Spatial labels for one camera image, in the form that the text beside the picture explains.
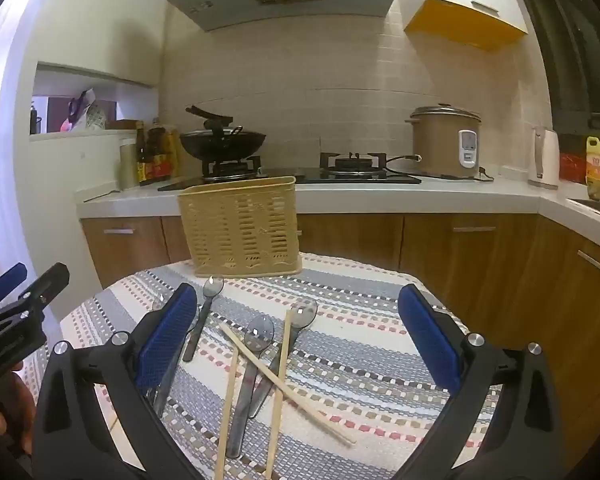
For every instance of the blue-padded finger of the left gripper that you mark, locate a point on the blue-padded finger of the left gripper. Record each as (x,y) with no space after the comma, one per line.
(11,279)

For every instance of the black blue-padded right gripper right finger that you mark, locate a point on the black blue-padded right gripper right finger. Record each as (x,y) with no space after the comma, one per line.
(524,436)

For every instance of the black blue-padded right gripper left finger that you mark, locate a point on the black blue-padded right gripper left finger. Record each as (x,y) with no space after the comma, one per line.
(71,438)

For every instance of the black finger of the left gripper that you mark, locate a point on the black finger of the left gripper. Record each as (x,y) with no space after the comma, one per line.
(40,293)

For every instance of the wooden chopstick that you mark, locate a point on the wooden chopstick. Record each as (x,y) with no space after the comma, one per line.
(225,420)
(278,398)

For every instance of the wooden chopstick diagonal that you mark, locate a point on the wooden chopstick diagonal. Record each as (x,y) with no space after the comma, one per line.
(304,405)

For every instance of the person's left hand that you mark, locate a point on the person's left hand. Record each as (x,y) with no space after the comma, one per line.
(17,412)

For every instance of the dark soy sauce bottle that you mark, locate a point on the dark soy sauce bottle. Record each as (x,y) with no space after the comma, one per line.
(143,161)

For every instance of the striped woven table mat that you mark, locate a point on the striped woven table mat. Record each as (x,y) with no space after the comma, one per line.
(355,363)

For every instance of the beige jar on counter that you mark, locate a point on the beige jar on counter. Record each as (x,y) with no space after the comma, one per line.
(127,168)

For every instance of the black mug on shelf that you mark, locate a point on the black mug on shelf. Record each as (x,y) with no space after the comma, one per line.
(35,121)

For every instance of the beige plastic utensil basket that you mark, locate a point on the beige plastic utensil basket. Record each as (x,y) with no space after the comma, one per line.
(242,229)

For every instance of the red-lidded sauce jars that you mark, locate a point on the red-lidded sauce jars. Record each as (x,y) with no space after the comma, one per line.
(162,143)

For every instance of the patterned bag on shelf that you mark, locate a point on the patterned bag on shelf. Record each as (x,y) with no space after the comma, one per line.
(84,113)

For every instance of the black wok with lid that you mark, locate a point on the black wok with lid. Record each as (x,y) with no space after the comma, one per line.
(219,140)

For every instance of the white electric kettle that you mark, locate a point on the white electric kettle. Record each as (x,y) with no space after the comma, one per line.
(543,170)

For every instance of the red box by kettle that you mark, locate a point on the red box by kettle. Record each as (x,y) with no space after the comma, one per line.
(572,168)

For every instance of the yellow oil bottle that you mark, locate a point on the yellow oil bottle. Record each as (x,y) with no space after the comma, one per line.
(592,169)

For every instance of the black gas stove top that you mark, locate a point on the black gas stove top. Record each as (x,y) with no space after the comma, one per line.
(333,167)

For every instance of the brown rice cooker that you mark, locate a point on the brown rice cooker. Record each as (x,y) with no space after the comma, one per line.
(446,139)

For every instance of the white yellow wall cabinet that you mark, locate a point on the white yellow wall cabinet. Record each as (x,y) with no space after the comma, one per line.
(484,24)

